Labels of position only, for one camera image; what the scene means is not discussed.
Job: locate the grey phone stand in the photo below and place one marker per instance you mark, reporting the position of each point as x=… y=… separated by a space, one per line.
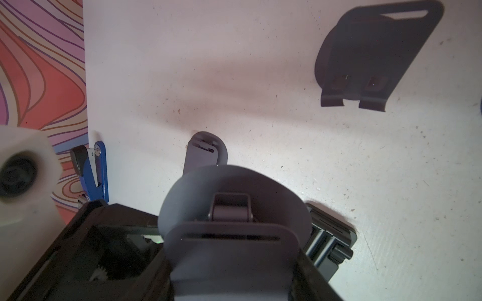
x=205 y=149
x=231 y=233
x=364 y=57

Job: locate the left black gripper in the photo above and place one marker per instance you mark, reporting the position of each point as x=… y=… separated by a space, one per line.
x=107 y=252

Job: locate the black rectangular phone stand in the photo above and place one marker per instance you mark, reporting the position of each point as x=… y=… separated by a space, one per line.
x=331 y=240

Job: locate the blue stapler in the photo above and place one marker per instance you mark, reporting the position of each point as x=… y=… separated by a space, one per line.
x=90 y=164

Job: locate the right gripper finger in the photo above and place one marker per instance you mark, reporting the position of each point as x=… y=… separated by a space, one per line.
x=308 y=284

